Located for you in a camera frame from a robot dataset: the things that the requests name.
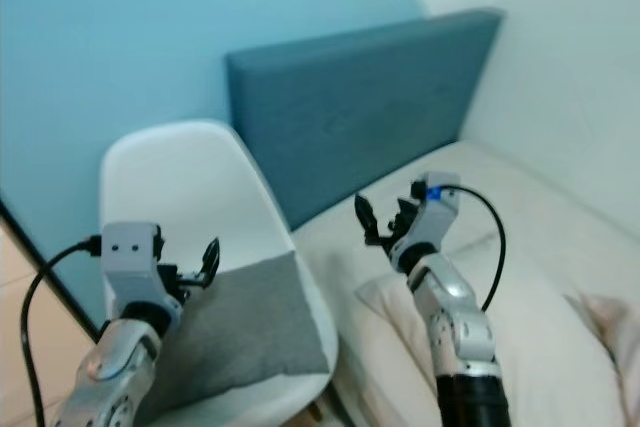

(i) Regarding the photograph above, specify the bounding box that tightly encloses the blue upholstered headboard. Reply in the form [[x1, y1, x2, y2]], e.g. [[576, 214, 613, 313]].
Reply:
[[226, 7, 504, 231]]

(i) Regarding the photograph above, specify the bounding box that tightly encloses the plain pink pillow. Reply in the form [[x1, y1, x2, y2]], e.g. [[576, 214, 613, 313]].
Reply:
[[570, 292, 640, 393]]

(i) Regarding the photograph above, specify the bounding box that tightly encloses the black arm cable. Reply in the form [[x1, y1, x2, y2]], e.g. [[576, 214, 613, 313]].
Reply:
[[455, 185, 508, 313], [23, 235, 106, 427]]

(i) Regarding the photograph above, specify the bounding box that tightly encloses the grey square cushion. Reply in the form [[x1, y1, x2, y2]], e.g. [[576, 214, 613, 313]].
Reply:
[[135, 252, 333, 426]]

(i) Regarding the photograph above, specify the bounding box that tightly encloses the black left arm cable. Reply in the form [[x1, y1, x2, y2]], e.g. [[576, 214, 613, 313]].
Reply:
[[23, 235, 106, 427]]

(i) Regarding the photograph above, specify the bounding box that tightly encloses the white plastic shell chair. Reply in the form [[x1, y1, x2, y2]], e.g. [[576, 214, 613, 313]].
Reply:
[[98, 119, 339, 427]]

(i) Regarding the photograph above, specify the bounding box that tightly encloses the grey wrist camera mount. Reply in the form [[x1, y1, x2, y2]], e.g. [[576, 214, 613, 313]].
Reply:
[[102, 222, 173, 308], [400, 173, 461, 248]]

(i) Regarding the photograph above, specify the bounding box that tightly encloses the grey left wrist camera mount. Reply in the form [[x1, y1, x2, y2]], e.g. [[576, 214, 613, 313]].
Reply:
[[102, 222, 173, 308]]

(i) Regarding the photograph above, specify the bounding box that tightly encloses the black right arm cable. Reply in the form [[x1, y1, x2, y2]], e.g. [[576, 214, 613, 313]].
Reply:
[[455, 185, 508, 313]]

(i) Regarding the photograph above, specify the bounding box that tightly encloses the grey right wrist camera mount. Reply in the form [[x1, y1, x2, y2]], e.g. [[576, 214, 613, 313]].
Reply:
[[400, 173, 461, 248]]

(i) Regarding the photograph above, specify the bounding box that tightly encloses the black door frame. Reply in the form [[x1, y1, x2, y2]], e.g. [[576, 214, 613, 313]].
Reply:
[[0, 202, 83, 348]]

